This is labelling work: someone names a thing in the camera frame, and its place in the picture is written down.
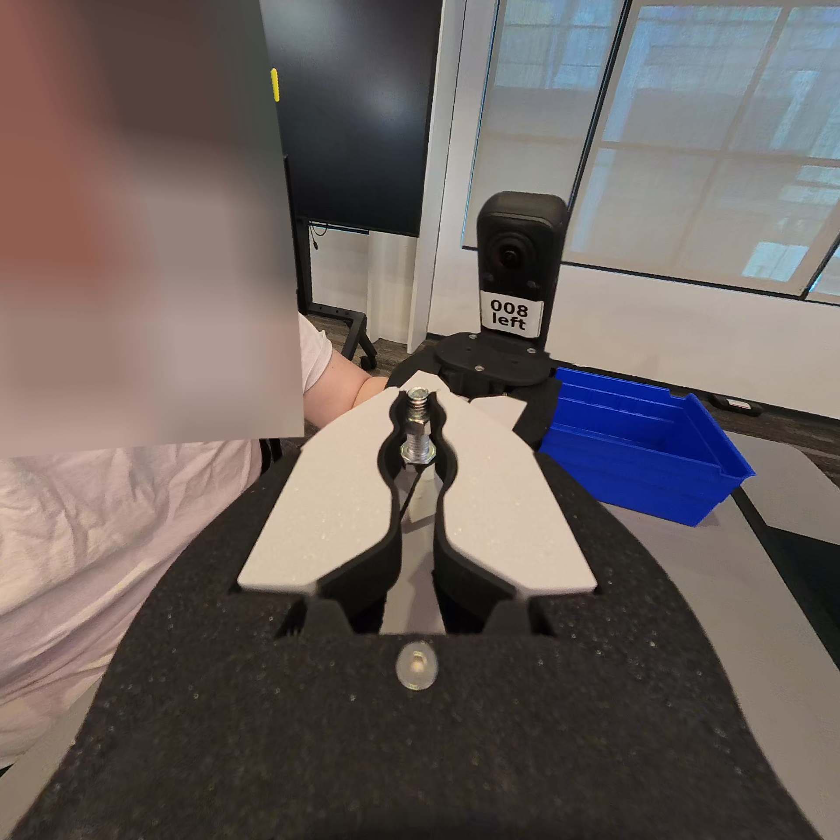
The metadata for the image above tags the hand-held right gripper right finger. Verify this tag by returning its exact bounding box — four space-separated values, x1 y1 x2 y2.
431 390 599 601

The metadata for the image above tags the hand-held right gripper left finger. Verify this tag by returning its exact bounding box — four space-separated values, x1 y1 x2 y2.
236 388 404 601

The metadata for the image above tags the silver hex bolt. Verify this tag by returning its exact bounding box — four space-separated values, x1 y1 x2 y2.
398 386 441 467

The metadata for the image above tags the blue plastic bin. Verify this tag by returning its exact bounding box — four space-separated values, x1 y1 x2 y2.
538 366 757 528

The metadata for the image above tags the person's left forearm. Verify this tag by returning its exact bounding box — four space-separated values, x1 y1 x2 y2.
304 348 391 427

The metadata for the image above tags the black monitor stand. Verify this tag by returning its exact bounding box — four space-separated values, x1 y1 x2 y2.
294 217 379 370

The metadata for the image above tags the glass window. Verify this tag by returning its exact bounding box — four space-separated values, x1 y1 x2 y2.
461 0 840 307

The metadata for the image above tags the large black monitor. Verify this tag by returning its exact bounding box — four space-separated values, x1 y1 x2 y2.
259 0 445 239

